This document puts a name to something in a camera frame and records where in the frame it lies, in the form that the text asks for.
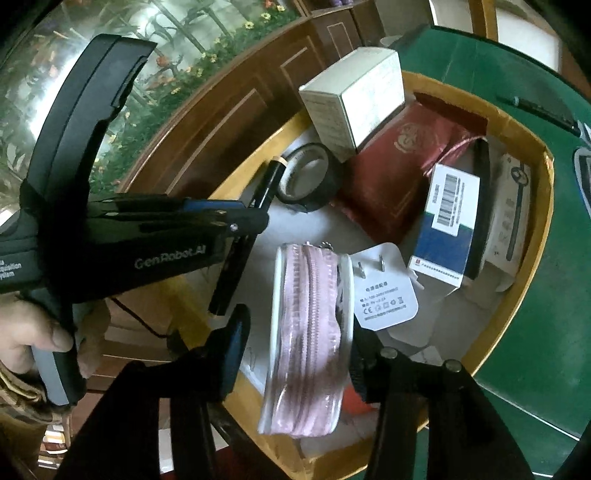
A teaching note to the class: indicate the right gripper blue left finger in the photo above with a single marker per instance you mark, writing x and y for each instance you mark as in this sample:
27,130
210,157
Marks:
236,336

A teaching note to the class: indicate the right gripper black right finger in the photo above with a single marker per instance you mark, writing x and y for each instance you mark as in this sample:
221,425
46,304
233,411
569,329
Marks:
366,364

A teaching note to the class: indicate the pink zipper pouch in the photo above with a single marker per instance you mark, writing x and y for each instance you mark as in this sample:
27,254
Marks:
311,337

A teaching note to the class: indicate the white power adapter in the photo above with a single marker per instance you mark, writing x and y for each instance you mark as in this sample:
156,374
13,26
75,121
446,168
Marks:
384,292

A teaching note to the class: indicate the black marker beige cap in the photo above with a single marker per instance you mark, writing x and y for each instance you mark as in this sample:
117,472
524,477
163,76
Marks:
235,261

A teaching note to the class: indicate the blue white medicine box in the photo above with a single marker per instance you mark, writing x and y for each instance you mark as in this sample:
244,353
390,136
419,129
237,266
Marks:
446,231

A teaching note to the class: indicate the black marker white cap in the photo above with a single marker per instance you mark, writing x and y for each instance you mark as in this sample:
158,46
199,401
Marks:
482,168

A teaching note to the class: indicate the black tape roll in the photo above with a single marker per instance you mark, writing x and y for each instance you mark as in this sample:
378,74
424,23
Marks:
311,179

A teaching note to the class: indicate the dark red foil packet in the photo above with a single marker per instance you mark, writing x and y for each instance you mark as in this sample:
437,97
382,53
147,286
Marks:
386,185

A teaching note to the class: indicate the white blue toothpaste box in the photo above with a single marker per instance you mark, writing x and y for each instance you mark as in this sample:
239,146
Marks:
505,244

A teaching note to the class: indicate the black marker teal cap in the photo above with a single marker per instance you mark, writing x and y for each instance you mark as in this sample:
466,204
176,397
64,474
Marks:
534,109

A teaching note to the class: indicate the person left hand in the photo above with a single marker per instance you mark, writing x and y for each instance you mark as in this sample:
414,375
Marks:
25,326

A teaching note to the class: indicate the yellow cardboard box tray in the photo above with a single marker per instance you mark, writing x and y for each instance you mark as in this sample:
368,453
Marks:
465,325

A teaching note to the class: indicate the round mahjong control panel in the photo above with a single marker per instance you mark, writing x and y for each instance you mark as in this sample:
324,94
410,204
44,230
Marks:
582,168

